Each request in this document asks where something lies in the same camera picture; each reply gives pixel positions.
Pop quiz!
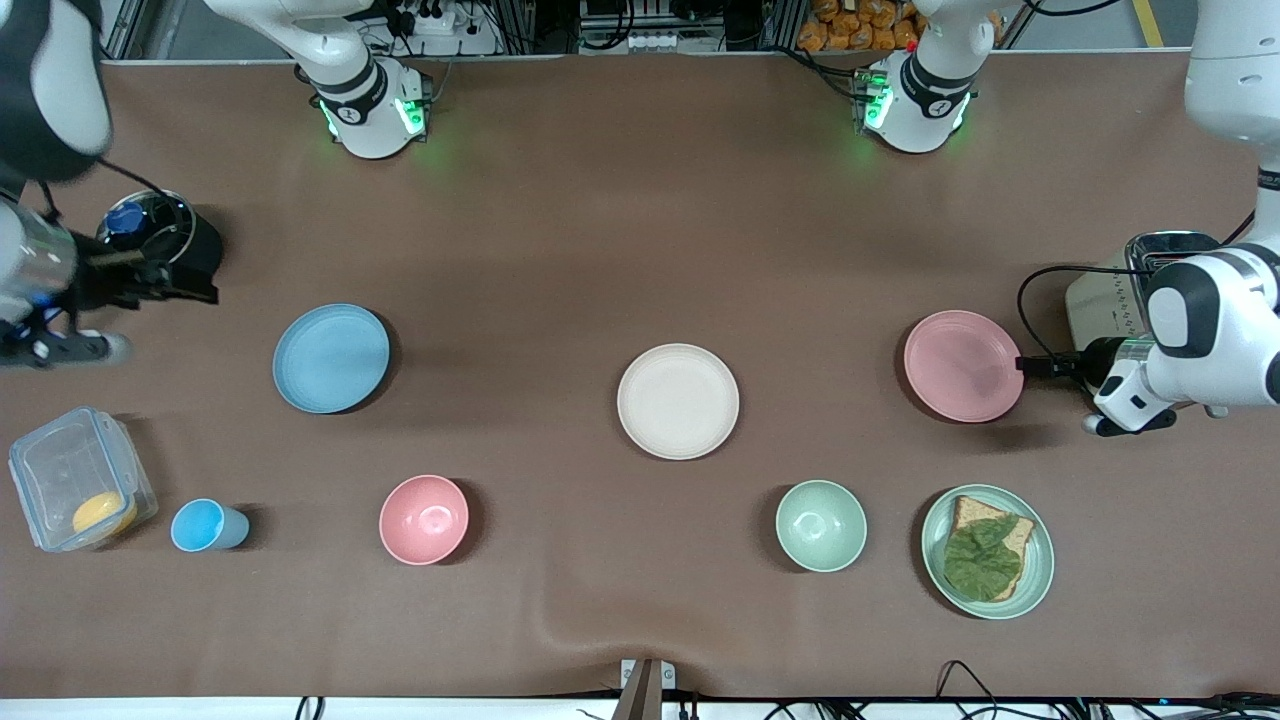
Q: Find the green lettuce leaf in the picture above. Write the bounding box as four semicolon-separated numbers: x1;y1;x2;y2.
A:
943;516;1024;604

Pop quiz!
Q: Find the beige plate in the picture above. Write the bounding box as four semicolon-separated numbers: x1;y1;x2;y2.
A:
616;343;741;462

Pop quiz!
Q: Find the yellow round food piece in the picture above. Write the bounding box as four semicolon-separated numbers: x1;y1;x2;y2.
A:
71;489;139;542

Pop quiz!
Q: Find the clear plastic container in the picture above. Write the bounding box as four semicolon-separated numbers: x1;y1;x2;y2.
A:
8;405;160;554

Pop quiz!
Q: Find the green bowl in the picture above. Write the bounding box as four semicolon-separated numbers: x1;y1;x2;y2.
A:
775;480;868;574

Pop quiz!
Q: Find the glass lid with blue knob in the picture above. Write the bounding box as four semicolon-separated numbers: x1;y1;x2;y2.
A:
97;190;197;263

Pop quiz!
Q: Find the blue plate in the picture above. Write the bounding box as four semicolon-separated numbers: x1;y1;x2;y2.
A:
272;303;391;415

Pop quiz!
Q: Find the metal table edge bracket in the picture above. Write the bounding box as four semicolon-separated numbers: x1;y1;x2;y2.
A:
619;657;677;720

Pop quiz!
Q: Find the brown bread slice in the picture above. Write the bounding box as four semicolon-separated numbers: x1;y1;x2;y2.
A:
949;495;1037;602

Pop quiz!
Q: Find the bag of orange bread rolls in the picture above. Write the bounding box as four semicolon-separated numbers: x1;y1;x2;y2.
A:
797;0;923;53

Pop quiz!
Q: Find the silver toaster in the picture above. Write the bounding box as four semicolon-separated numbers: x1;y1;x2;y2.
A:
1064;231;1231;418

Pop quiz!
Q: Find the pink bowl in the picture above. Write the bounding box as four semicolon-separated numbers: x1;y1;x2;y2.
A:
379;474;470;567

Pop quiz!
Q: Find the black pot with blue handle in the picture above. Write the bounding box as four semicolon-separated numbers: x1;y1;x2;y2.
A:
97;188;225;297

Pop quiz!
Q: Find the blue cup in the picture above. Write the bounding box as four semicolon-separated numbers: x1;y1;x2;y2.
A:
169;498;251;554

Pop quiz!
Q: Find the black looped floor cable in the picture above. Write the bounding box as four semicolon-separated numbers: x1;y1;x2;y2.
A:
934;659;1003;720

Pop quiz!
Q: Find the green plate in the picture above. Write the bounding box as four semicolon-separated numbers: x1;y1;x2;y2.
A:
921;484;1056;621

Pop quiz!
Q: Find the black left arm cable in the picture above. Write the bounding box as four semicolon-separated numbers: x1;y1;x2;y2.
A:
1016;263;1133;363

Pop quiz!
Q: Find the pink plate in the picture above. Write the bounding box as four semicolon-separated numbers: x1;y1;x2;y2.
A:
903;309;1026;424

